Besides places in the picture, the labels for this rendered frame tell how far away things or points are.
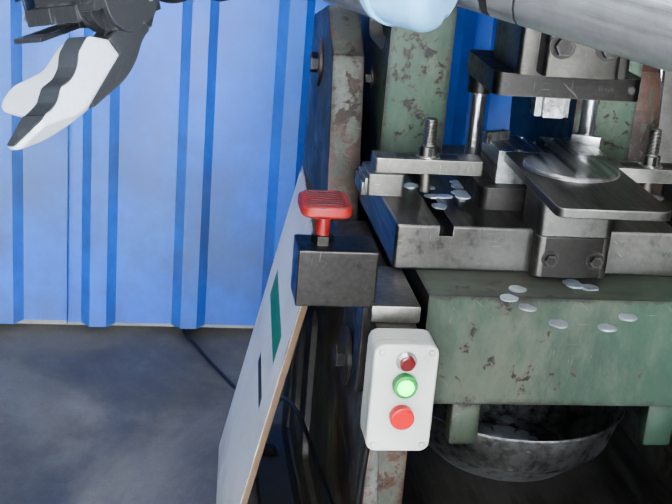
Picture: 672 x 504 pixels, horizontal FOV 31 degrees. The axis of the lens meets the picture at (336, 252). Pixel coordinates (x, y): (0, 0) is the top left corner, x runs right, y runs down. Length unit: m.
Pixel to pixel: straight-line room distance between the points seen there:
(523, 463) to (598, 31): 0.92
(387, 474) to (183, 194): 1.42
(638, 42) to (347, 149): 1.03
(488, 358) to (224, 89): 1.39
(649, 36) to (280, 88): 1.92
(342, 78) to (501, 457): 0.62
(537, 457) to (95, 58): 1.12
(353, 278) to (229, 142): 1.40
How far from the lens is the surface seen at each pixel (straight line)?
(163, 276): 2.91
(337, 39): 1.93
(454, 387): 1.55
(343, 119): 1.90
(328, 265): 1.44
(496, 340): 1.54
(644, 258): 1.66
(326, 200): 1.43
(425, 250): 1.57
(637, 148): 2.02
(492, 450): 1.71
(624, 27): 0.91
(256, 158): 2.82
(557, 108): 1.69
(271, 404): 1.86
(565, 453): 1.74
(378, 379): 1.40
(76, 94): 0.72
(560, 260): 1.59
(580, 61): 1.59
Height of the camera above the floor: 1.18
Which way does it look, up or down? 19 degrees down
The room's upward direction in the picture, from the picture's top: 5 degrees clockwise
